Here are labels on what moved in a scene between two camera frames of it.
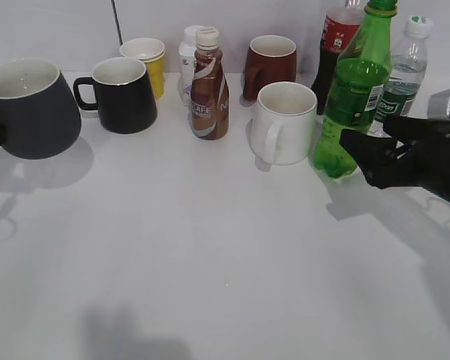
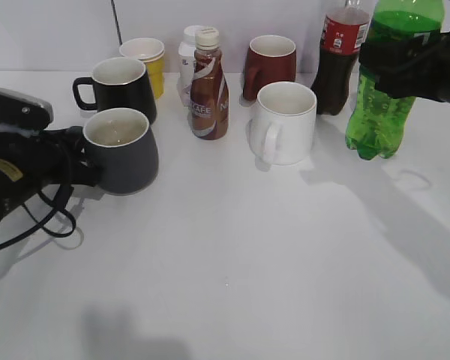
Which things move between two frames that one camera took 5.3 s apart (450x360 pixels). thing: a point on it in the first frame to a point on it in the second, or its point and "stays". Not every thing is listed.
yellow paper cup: x=151 y=52 stays
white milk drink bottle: x=187 y=50 stays
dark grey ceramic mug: x=33 y=103 to x=120 y=140
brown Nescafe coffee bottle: x=209 y=105 stays
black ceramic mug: x=125 y=100 stays
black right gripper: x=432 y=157 to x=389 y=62
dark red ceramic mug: x=271 y=59 stays
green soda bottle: x=357 y=86 to x=380 y=116
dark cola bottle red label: x=339 y=25 stays
